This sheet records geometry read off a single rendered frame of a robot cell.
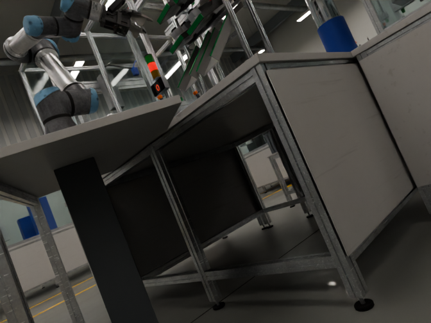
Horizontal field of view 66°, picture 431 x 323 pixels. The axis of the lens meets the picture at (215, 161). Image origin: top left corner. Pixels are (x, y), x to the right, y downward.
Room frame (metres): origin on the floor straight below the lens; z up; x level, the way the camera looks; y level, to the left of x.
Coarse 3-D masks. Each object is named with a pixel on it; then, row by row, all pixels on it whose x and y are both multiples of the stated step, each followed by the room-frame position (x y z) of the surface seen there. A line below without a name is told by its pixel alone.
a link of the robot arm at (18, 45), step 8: (32, 16) 1.22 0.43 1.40; (40, 16) 1.24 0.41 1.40; (48, 16) 1.27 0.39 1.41; (24, 24) 1.23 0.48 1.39; (32, 24) 1.21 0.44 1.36; (40, 24) 1.23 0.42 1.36; (48, 24) 1.25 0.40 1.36; (56, 24) 1.27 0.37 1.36; (24, 32) 1.29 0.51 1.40; (32, 32) 1.23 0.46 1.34; (40, 32) 1.24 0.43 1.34; (48, 32) 1.27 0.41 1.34; (56, 32) 1.29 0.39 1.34; (8, 40) 1.44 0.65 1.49; (16, 40) 1.37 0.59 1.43; (24, 40) 1.33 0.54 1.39; (32, 40) 1.32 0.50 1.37; (8, 48) 1.44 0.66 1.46; (16, 48) 1.41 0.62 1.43; (24, 48) 1.40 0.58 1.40; (8, 56) 1.49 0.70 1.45; (16, 56) 1.48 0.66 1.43; (24, 56) 1.52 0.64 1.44
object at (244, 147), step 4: (268, 132) 6.62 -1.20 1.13; (260, 136) 6.79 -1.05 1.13; (252, 140) 6.99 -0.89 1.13; (256, 140) 6.92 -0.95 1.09; (260, 140) 6.83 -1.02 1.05; (264, 140) 6.76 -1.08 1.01; (244, 144) 7.18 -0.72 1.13; (248, 144) 7.10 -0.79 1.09; (252, 144) 7.03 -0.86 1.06; (256, 144) 6.95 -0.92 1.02; (260, 144) 6.86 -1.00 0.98; (244, 148) 7.22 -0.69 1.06; (248, 148) 7.14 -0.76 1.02; (252, 148) 7.06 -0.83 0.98; (256, 148) 6.98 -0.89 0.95; (244, 152) 7.26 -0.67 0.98; (248, 152) 7.17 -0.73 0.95
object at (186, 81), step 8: (208, 32) 1.53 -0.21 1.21; (200, 48) 1.48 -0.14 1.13; (192, 56) 1.61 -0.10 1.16; (200, 56) 1.47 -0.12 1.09; (192, 64) 1.60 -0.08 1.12; (184, 72) 1.56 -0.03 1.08; (192, 72) 1.43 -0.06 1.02; (184, 80) 1.55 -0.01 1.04; (192, 80) 1.50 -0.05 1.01; (184, 88) 1.54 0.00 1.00
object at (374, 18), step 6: (366, 0) 1.52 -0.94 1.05; (366, 6) 1.53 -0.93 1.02; (372, 6) 1.51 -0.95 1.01; (372, 12) 1.52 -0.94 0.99; (414, 12) 1.41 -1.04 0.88; (372, 18) 1.52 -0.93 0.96; (378, 18) 1.52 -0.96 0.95; (402, 18) 1.45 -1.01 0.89; (378, 24) 1.52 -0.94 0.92; (378, 30) 1.52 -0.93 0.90; (384, 30) 1.51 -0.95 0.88
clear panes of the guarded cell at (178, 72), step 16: (32, 64) 2.38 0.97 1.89; (160, 64) 3.27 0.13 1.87; (176, 64) 3.11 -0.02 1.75; (32, 80) 2.46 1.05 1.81; (48, 80) 2.27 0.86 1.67; (80, 80) 2.87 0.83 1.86; (96, 80) 2.98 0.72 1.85; (176, 80) 3.17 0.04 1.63; (32, 96) 2.55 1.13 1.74; (192, 96) 3.09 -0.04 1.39; (96, 112) 2.90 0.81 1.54; (112, 112) 3.00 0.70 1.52
